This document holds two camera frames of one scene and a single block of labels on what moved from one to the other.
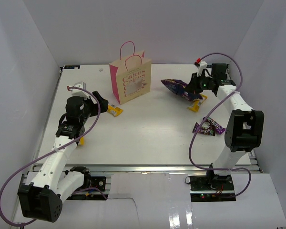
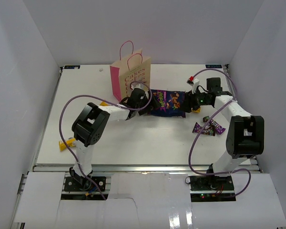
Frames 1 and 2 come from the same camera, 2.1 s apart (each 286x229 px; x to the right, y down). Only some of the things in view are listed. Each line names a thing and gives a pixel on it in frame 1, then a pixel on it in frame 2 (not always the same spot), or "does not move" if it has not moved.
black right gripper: [192, 85] to [189, 101]
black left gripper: [95, 106] to [153, 104]
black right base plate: [213, 188] does not move
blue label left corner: [72, 67] does not move
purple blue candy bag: [179, 88] to [172, 103]
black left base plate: [97, 191] does not move
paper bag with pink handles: [131, 74] does not move
